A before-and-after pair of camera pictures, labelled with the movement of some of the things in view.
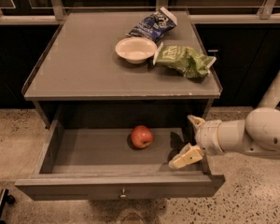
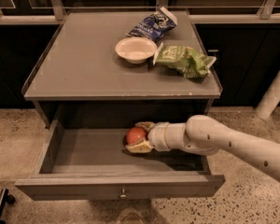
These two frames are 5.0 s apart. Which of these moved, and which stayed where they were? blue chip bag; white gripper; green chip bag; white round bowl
Moved: white gripper
Stayed: blue chip bag; green chip bag; white round bowl
